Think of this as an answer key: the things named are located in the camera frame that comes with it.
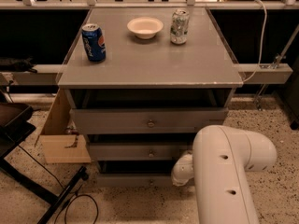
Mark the grey bottom drawer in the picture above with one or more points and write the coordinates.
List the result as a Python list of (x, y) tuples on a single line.
[(135, 173)]

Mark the grey drawer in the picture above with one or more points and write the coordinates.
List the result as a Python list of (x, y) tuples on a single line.
[(135, 173), (138, 151), (156, 120)]

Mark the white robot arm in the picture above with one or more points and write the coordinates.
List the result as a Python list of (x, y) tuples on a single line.
[(217, 163)]

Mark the grey drawer cabinet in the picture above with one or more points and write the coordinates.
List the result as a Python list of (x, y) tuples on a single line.
[(150, 73)]

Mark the grey top drawer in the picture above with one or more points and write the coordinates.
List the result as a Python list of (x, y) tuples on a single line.
[(156, 120)]

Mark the grey middle drawer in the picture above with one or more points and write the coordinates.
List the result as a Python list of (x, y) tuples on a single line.
[(138, 151)]

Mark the white bowl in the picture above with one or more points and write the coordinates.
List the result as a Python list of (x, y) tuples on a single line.
[(145, 27)]

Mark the blue Pepsi can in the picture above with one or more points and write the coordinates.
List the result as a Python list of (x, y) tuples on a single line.
[(93, 41)]

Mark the silver green soda can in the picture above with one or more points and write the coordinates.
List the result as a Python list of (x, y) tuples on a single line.
[(179, 26)]

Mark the cardboard box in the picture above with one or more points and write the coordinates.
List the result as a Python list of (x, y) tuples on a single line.
[(59, 137)]

